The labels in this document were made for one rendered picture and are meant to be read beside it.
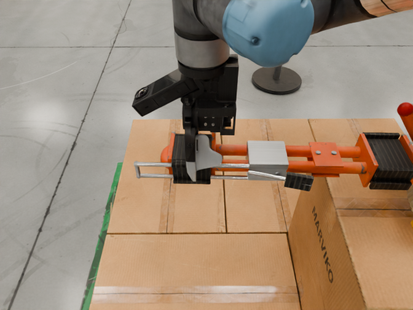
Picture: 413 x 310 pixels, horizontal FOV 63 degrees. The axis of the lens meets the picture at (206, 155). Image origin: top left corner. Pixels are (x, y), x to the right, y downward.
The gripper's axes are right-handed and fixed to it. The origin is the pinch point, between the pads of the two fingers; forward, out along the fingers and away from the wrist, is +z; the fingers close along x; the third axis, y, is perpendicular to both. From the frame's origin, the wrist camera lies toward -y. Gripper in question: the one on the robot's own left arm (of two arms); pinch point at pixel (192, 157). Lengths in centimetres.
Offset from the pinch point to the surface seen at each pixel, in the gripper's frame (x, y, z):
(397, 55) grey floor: 240, 169, 107
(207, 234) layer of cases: 17, 3, 53
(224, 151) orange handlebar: 1.4, 6.0, -0.2
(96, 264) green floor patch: 32, -51, 107
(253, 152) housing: 0.1, 11.1, -1.4
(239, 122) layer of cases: 74, 16, 53
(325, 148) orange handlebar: 1.7, 24.3, -1.3
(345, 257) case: -10.8, 29.5, 15.3
